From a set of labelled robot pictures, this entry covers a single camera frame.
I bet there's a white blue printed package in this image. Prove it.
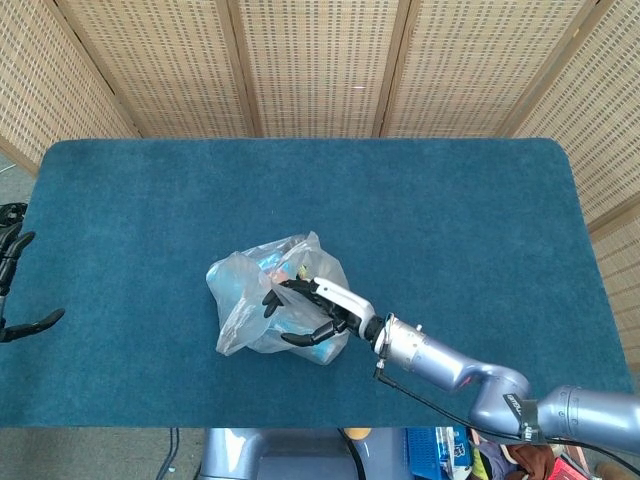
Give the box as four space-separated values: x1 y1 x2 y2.
434 426 474 474

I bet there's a black cable along right arm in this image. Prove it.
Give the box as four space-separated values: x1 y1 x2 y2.
373 359 640 467

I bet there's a blue printed carton box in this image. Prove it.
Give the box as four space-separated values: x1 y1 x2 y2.
248 248 297 282

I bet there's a red flat item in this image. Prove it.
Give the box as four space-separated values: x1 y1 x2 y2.
552 452 592 480

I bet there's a blue carpet table cover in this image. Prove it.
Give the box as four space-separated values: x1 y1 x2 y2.
0 138 636 430

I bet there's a clear plastic shopping bag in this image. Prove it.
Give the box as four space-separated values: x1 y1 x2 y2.
206 230 351 367

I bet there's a blue grey robot torso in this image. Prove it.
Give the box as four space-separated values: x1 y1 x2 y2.
197 427 416 480

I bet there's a black cable bundle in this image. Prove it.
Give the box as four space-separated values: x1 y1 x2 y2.
0 202 29 231

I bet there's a black strap on right arm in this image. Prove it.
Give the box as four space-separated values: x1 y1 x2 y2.
502 392 539 444

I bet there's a blue plastic basket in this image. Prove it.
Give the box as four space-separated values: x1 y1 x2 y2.
405 426 442 472

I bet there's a brown cloth bundle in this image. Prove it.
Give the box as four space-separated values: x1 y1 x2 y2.
503 442 556 480

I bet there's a black cable on floor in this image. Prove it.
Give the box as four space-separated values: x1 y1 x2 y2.
157 427 181 480

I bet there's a woven bamboo folding screen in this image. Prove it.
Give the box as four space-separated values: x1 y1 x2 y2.
0 0 640 372

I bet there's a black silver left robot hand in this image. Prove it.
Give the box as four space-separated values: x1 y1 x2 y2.
0 230 67 344

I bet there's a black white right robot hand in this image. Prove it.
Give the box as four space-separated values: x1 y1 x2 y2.
262 277 389 350

